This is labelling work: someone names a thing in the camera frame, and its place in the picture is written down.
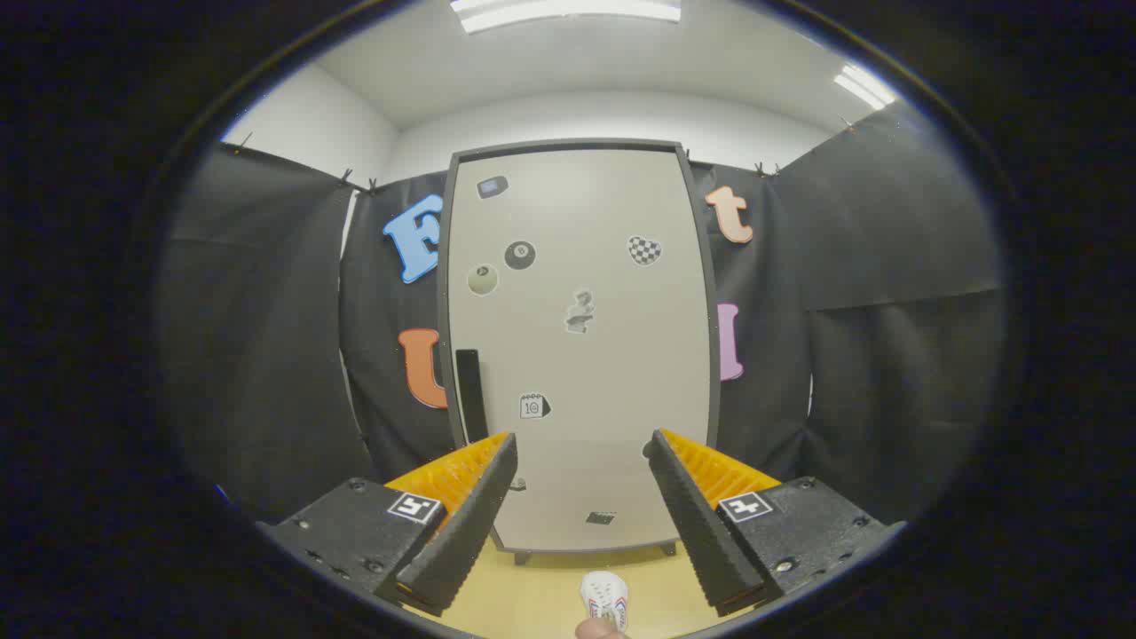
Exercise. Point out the white shoe cabinet door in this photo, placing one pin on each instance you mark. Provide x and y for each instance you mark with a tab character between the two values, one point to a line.
603	373

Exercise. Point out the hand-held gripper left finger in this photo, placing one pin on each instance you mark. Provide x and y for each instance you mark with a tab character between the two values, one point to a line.
475	515

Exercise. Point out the white shoe red blue trim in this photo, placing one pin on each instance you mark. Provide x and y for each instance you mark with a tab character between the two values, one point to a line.
605	593

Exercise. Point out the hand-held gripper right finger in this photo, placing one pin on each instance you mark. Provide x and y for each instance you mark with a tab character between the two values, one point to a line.
697	524

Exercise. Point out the small ceiling light panel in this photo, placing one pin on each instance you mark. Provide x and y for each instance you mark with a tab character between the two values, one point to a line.
865	87

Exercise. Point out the black backdrop cloth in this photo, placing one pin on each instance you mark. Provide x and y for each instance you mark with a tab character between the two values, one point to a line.
266	337

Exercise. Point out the grey shoe cabinet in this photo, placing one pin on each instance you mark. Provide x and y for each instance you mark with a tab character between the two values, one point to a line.
713	355

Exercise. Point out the long ceiling light panel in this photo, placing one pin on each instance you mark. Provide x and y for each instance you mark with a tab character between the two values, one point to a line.
568	11

